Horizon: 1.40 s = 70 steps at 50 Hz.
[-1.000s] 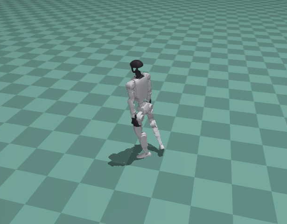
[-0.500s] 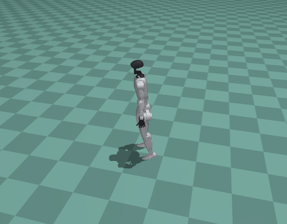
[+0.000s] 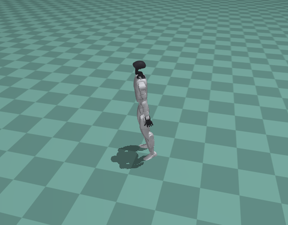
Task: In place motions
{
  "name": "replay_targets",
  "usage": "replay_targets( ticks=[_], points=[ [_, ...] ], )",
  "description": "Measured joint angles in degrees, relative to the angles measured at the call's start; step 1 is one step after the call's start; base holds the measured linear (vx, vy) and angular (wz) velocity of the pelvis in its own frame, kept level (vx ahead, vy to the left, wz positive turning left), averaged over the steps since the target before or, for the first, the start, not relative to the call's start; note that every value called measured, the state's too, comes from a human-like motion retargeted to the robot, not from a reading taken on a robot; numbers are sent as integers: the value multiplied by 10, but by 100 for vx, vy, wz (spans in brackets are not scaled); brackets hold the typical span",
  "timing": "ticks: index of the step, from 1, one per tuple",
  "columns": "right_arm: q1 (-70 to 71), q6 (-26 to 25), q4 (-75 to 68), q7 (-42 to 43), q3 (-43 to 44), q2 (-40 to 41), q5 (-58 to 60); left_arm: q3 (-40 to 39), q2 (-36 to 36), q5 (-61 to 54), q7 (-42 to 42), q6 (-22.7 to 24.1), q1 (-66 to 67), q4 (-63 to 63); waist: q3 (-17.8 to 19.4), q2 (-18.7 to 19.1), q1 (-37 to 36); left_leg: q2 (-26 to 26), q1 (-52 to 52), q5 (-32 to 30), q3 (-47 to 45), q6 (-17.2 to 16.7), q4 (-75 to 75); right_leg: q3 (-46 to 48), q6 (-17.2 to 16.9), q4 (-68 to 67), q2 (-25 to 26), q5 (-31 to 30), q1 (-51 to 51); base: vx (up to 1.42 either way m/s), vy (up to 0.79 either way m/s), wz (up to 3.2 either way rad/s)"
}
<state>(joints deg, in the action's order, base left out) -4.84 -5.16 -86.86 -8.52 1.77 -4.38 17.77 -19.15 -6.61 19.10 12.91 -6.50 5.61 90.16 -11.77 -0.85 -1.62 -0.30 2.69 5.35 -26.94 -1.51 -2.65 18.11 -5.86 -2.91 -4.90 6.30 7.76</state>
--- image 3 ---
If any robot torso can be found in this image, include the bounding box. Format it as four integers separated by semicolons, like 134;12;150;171
133;75;149;114

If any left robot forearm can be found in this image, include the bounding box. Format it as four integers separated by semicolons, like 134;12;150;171
142;101;150;120

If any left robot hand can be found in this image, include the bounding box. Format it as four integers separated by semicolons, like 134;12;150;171
144;116;153;127

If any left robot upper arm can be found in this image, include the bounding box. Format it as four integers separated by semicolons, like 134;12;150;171
138;82;148;105

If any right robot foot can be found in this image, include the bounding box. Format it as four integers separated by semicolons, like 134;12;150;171
139;144;148;148

